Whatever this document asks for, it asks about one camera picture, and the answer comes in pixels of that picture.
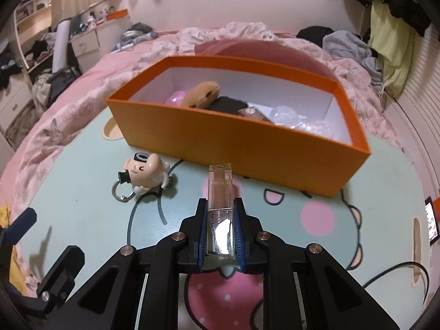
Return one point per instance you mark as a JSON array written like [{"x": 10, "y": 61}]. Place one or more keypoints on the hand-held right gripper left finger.
[{"x": 202, "y": 233}]

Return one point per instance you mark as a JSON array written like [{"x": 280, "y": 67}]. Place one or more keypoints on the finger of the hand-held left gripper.
[
  {"x": 62, "y": 271},
  {"x": 22, "y": 223}
]

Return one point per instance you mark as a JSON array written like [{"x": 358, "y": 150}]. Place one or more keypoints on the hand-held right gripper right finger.
[{"x": 240, "y": 233}]

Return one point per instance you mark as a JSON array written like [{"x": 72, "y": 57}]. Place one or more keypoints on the clear perfume bottle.
[{"x": 220, "y": 192}]

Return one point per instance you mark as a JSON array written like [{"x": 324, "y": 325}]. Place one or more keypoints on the orange cardboard box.
[{"x": 240, "y": 144}]

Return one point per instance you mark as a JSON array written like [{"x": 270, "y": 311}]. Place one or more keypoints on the brown card box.
[{"x": 251, "y": 112}]

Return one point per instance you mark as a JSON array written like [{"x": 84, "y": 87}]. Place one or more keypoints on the clear plastic capsule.
[{"x": 287, "y": 115}]

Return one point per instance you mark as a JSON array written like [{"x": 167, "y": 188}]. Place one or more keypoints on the bubble wrap packet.
[{"x": 316, "y": 129}]

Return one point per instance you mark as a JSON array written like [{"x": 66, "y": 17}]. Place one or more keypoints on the black rough block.
[{"x": 227, "y": 105}]

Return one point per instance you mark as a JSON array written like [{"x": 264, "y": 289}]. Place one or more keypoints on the pink plastic capsule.
[{"x": 175, "y": 99}]

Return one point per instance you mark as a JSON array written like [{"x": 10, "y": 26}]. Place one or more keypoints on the tan plush bread toy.
[{"x": 201, "y": 92}]

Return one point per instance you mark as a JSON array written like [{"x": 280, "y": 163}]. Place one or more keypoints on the yellow cloth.
[{"x": 13, "y": 264}]

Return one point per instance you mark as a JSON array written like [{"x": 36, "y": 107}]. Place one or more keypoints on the dark bag with clothes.
[{"x": 56, "y": 86}]

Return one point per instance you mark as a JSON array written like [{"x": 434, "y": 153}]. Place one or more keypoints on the white rolled tube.
[{"x": 61, "y": 46}]

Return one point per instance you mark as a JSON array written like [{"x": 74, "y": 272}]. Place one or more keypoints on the red-brown pillow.
[{"x": 268, "y": 53}]

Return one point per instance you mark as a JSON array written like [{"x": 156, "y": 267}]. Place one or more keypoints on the white drawer cabinet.
[{"x": 86, "y": 44}]

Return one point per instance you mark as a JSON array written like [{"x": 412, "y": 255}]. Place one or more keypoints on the tablet with lit screen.
[{"x": 432, "y": 220}]

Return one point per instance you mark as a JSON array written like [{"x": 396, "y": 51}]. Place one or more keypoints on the striped clothing on bed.
[{"x": 135, "y": 36}]

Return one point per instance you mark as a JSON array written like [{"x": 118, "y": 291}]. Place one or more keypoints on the black crumpled clothing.
[{"x": 314, "y": 33}]

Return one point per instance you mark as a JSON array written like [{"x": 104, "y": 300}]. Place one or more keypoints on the grey-blue crumpled clothing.
[{"x": 347, "y": 46}]

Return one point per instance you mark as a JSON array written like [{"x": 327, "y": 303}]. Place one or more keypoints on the small orange shelf box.
[{"x": 117, "y": 14}]

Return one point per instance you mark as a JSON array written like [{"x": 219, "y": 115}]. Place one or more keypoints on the white padded headboard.
[{"x": 240, "y": 3}]

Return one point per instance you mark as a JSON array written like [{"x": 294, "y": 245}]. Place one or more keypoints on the yellow-green hanging garment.
[{"x": 392, "y": 48}]

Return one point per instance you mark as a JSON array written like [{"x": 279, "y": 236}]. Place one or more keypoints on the black hanging garments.
[{"x": 398, "y": 3}]

